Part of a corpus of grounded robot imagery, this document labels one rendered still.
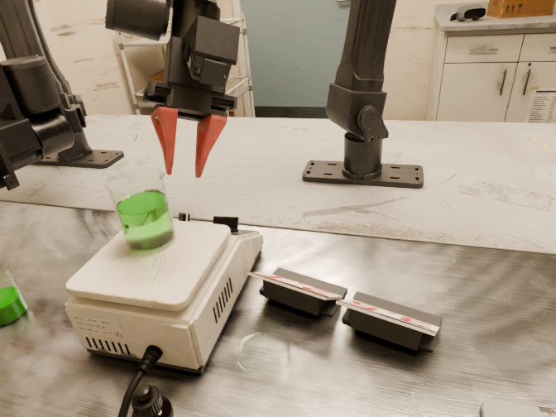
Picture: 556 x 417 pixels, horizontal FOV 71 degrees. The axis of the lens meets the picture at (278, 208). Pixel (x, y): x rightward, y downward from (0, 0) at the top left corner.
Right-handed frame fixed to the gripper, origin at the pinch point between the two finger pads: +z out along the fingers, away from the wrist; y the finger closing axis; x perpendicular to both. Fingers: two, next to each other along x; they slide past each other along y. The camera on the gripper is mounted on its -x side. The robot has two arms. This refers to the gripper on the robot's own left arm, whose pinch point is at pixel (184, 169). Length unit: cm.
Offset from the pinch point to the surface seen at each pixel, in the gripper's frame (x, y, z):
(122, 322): -12.4, -6.9, 14.4
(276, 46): 237, 115, -115
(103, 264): -8.3, -8.6, 10.1
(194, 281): -15.1, -1.6, 10.3
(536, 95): 95, 219, -69
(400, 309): -17.9, 19.5, 12.8
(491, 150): 1, 57, -10
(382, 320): -20.5, 14.9, 12.9
